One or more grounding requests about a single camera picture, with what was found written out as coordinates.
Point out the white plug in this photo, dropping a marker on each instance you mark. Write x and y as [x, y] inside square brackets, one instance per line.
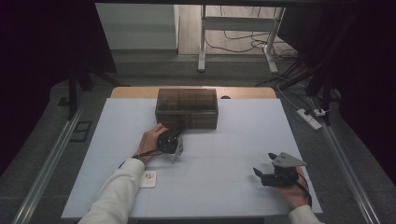
[320, 112]

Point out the brown translucent drawer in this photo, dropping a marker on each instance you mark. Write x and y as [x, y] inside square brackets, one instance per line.
[202, 124]

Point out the black table grommet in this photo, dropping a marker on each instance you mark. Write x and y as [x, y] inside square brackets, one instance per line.
[225, 97]

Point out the brown translucent storage box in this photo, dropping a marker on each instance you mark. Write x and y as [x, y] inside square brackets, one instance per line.
[186, 101]

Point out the person's right hand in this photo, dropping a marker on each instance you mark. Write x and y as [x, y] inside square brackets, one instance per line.
[295, 196]

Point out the white power strip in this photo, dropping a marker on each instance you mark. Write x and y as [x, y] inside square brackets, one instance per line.
[308, 119]

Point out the dark curtain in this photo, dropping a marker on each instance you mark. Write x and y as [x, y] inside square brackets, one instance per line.
[370, 77]
[37, 62]

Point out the white desk frame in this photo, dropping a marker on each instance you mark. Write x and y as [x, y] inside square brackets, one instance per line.
[236, 23]

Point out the black stand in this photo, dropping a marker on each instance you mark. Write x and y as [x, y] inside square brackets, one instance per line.
[325, 90]
[72, 93]

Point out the metal floor rail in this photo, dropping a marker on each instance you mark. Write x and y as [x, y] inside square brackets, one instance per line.
[350, 172]
[46, 169]

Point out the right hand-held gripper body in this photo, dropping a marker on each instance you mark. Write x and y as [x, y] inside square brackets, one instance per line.
[288, 160]

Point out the white paper sheet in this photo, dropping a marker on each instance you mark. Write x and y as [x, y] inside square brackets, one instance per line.
[218, 155]

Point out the person's left hand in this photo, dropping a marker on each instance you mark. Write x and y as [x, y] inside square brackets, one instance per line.
[149, 143]

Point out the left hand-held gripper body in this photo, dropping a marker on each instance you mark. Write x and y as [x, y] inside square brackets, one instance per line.
[168, 143]

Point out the small white card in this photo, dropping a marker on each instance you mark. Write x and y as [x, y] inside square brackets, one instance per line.
[149, 179]

